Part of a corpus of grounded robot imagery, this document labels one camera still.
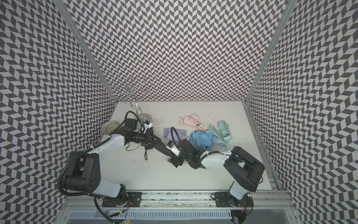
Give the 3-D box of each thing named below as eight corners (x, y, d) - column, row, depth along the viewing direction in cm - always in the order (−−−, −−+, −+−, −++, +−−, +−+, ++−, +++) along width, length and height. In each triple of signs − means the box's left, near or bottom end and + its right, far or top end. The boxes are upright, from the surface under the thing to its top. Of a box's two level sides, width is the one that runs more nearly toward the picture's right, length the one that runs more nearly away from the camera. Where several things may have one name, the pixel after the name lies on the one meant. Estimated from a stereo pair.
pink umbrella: (178, 130, 102) (177, 128, 99) (178, 115, 111) (178, 113, 108) (203, 130, 102) (204, 128, 99) (202, 115, 111) (202, 113, 108)
